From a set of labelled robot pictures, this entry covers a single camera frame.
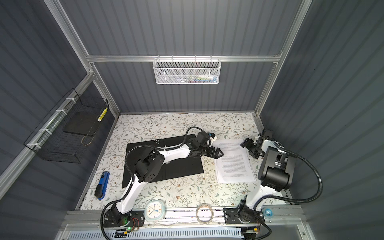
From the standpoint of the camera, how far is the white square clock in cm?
74

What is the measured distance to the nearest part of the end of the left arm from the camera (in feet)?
2.63

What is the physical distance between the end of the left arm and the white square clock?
0.32 metres
